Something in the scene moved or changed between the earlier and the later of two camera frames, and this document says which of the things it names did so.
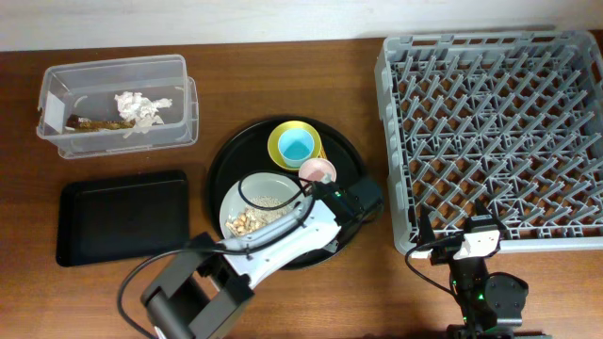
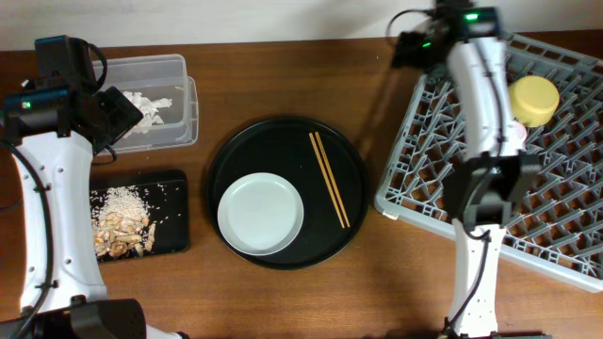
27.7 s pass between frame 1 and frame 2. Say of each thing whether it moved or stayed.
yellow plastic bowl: moved
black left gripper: moved
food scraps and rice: moved
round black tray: stayed
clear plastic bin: stayed
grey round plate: stayed
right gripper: moved
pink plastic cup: moved
